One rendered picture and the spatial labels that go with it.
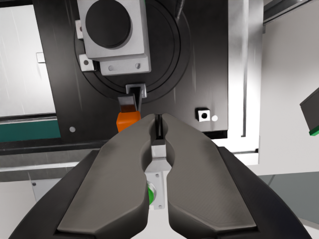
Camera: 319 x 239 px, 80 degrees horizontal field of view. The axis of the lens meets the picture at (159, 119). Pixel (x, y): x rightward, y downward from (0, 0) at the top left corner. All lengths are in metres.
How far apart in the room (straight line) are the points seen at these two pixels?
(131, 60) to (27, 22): 0.23
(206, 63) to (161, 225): 0.37
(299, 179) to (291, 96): 1.31
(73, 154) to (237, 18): 0.30
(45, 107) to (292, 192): 1.65
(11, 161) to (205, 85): 0.31
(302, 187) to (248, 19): 1.56
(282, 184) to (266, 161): 1.22
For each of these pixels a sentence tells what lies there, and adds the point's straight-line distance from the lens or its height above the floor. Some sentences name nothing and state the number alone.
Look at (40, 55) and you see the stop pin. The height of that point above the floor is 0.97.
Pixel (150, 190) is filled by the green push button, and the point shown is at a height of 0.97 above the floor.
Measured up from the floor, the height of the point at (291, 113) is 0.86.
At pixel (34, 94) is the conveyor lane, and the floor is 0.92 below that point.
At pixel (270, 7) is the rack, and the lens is 0.35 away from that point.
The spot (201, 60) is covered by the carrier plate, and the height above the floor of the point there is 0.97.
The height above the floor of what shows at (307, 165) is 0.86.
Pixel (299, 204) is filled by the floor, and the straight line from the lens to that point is 1.83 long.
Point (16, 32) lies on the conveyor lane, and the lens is 0.39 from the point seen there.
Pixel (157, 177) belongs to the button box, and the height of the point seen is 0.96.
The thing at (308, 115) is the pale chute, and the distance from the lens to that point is 0.28.
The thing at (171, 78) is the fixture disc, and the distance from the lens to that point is 0.24.
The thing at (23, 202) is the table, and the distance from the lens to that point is 0.56.
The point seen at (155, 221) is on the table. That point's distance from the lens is 0.49.
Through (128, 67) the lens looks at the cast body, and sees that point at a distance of 0.18.
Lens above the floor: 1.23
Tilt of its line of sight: 77 degrees down
